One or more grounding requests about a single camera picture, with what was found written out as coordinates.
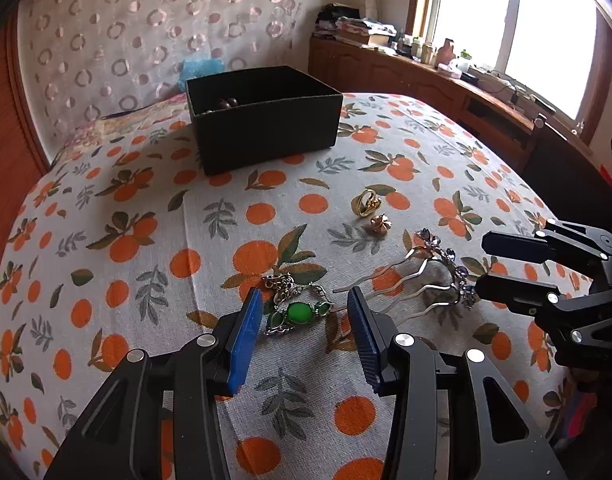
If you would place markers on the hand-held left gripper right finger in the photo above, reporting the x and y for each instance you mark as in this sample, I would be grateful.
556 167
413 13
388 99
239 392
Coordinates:
366 340

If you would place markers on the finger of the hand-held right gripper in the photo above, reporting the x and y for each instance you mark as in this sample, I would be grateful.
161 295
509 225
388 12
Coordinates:
516 246
516 291

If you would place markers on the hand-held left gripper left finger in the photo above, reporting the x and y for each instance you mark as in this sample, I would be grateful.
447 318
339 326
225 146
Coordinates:
243 340

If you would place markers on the silver hair comb purple flowers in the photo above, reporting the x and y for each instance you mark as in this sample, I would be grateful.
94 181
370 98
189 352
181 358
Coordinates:
438 249

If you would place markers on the black cardboard box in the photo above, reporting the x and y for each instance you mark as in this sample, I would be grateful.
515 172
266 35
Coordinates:
266 130

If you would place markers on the gold flower ornament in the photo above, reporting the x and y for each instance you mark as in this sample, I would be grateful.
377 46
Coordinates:
378 224

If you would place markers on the orange fruit print cloth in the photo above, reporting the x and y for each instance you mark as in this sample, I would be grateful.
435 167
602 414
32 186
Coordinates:
161 240

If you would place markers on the green cap bottle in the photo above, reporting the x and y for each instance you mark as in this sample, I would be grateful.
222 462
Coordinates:
463 62

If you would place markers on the long wooden cabinet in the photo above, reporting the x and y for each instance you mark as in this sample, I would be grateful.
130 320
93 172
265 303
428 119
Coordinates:
411 80

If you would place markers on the pink bottle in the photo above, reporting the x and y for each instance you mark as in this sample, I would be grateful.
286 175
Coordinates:
445 55

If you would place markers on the row of small bottles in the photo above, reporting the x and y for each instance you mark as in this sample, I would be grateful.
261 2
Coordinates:
416 47

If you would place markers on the floral blanket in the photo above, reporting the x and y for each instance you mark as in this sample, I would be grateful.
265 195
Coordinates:
146 115

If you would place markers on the stack of books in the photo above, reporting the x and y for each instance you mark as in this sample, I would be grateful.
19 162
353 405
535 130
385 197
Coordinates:
366 32

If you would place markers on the blue plastic bag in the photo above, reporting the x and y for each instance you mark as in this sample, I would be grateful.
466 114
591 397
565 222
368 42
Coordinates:
198 67

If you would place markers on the pile of dark clothes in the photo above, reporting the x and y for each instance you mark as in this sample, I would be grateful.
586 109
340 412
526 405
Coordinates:
336 15

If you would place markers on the brown wooden wardrobe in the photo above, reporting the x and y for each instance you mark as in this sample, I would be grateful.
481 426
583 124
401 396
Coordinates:
11 135

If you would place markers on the sheer circle pattern curtain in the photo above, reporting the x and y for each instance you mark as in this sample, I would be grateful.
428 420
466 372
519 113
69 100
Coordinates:
111 35

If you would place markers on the wooden frame window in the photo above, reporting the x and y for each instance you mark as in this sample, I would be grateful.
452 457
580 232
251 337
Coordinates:
476 10

